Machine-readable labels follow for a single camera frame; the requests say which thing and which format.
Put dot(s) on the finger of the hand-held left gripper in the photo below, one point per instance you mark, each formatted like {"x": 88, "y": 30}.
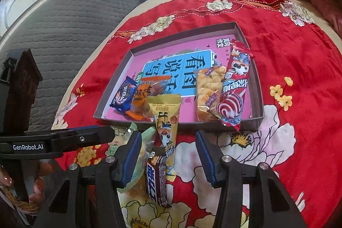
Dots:
{"x": 88, "y": 138}

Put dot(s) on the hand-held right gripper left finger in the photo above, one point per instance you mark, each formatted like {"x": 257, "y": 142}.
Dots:
{"x": 131, "y": 161}

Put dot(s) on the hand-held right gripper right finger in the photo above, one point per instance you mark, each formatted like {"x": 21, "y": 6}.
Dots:
{"x": 207, "y": 161}

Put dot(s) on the light green pastry packet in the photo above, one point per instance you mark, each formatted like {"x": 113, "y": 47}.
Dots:
{"x": 144, "y": 141}

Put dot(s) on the brown chocolate bar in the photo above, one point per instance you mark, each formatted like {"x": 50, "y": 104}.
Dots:
{"x": 155, "y": 180}

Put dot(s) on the grey cardboard box lid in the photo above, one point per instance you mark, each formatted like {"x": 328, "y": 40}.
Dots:
{"x": 192, "y": 127}

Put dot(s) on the blue cookie packet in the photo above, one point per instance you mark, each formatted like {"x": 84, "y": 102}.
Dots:
{"x": 124, "y": 95}

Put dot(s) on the yellow cartoon snack packet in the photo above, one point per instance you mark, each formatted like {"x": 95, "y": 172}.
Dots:
{"x": 165, "y": 113}

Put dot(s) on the orange snack packet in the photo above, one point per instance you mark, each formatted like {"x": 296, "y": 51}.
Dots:
{"x": 140, "y": 95}

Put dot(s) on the clear rice cracker packet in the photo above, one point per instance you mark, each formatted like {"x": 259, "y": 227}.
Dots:
{"x": 207, "y": 91}

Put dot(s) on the red lollipop packet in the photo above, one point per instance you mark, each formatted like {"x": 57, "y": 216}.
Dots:
{"x": 235, "y": 78}

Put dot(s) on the person's left hand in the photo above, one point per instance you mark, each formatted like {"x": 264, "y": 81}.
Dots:
{"x": 6, "y": 178}

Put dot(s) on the grey quilted cushion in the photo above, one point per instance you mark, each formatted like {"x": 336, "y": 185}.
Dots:
{"x": 80, "y": 9}

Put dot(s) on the red floral blanket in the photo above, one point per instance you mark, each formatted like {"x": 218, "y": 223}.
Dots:
{"x": 294, "y": 70}

